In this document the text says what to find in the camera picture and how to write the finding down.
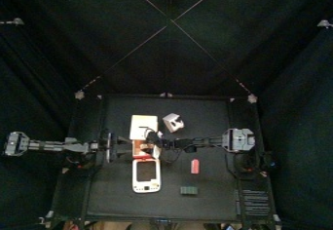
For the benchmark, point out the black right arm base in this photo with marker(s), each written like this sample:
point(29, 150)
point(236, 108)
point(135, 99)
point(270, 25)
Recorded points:
point(246, 163)

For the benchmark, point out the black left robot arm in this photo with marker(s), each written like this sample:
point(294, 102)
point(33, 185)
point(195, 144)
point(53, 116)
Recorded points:
point(46, 145)

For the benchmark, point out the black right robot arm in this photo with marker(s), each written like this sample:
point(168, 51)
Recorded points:
point(216, 141)

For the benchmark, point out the pink sushi piece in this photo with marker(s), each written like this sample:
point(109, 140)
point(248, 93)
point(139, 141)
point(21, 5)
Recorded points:
point(195, 166)

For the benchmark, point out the dark green sushi piece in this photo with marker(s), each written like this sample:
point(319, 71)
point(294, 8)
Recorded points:
point(188, 190)

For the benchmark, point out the white and red toy tray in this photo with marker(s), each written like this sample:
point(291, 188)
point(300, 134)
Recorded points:
point(139, 149)

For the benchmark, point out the white square box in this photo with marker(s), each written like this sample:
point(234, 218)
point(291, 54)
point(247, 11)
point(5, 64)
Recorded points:
point(143, 125)

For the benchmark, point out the small white toy appliance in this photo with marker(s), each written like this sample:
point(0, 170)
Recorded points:
point(172, 122)

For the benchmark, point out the grey frame corner bracket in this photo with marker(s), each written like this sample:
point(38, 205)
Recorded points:
point(165, 94)
point(16, 21)
point(251, 98)
point(78, 94)
point(323, 23)

